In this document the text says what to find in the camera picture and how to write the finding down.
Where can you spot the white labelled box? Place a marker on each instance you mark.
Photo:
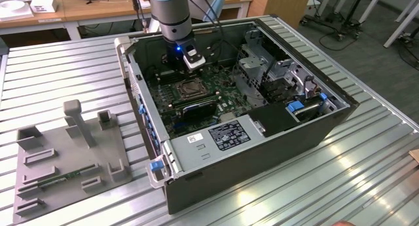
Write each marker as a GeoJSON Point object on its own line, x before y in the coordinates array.
{"type": "Point", "coordinates": [45, 4]}

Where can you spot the blue case latch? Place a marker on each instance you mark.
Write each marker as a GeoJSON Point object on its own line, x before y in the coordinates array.
{"type": "Point", "coordinates": [157, 166]}

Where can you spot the open dark PC case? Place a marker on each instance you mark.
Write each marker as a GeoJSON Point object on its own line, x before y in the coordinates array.
{"type": "Point", "coordinates": [246, 177]}

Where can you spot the blue rear panel tab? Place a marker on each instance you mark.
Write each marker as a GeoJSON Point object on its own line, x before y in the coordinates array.
{"type": "Point", "coordinates": [142, 110]}

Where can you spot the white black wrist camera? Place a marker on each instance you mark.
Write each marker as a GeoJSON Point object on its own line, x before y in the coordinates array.
{"type": "Point", "coordinates": [194, 59]}

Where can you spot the green motherboard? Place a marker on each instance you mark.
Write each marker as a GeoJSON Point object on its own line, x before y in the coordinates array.
{"type": "Point", "coordinates": [229, 88]}

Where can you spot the small blue clip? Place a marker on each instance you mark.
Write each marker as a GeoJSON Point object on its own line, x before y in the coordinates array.
{"type": "Point", "coordinates": [322, 96]}

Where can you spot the grey parts rack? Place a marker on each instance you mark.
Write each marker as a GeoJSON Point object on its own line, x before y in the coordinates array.
{"type": "Point", "coordinates": [66, 162]}

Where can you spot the silver hinged metal bracket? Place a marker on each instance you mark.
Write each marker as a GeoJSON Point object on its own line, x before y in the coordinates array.
{"type": "Point", "coordinates": [311, 88]}

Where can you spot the white metal table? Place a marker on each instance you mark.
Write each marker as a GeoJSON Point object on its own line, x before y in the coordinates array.
{"type": "Point", "coordinates": [402, 27]}

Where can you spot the wooden cabinet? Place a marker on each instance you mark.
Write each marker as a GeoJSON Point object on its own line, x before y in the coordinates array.
{"type": "Point", "coordinates": [289, 5]}

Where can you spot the black graphics card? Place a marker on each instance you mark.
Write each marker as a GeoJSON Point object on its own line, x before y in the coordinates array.
{"type": "Point", "coordinates": [199, 110]}

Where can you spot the silver cage bracket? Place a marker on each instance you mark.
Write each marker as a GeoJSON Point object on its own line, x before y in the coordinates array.
{"type": "Point", "coordinates": [250, 62]}

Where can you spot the wooden desk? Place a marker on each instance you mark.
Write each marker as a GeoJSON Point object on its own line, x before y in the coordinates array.
{"type": "Point", "coordinates": [98, 7]}

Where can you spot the brown cardboard box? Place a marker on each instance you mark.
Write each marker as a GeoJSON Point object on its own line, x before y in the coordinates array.
{"type": "Point", "coordinates": [416, 157]}

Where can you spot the white foam tray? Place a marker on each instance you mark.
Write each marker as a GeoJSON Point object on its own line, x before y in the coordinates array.
{"type": "Point", "coordinates": [17, 11]}

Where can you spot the black wheeled stand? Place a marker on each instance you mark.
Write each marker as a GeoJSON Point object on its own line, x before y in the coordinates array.
{"type": "Point", "coordinates": [352, 7]}

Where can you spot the silver upper drive bay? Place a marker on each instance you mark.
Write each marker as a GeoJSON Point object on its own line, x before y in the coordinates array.
{"type": "Point", "coordinates": [254, 37]}

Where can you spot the silver power supply unit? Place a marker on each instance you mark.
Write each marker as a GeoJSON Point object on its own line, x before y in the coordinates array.
{"type": "Point", "coordinates": [197, 155]}

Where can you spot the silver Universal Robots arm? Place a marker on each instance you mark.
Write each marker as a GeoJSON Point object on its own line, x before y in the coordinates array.
{"type": "Point", "coordinates": [171, 17]}

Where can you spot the silver CPU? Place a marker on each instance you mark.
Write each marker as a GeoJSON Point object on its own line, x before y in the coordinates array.
{"type": "Point", "coordinates": [191, 88]}

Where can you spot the small silver heatsink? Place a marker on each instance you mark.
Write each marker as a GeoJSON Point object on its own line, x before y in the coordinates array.
{"type": "Point", "coordinates": [229, 117]}

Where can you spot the installed green RAM stick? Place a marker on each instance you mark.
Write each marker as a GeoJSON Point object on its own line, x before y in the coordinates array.
{"type": "Point", "coordinates": [193, 101]}

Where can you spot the silver perforated drive cage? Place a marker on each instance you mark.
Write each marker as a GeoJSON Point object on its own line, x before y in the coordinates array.
{"type": "Point", "coordinates": [253, 72]}

